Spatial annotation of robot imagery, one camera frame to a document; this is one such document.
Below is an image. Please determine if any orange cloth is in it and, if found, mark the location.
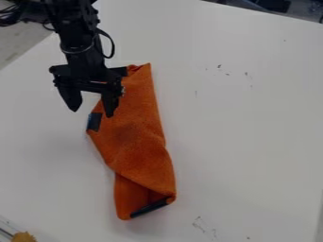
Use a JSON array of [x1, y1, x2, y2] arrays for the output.
[[84, 61, 179, 221]]

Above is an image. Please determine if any yellow toy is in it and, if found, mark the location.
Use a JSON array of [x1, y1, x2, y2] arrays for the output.
[[8, 231, 39, 242]]

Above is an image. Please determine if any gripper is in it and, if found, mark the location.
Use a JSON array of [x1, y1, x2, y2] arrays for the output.
[[47, 50, 129, 119]]

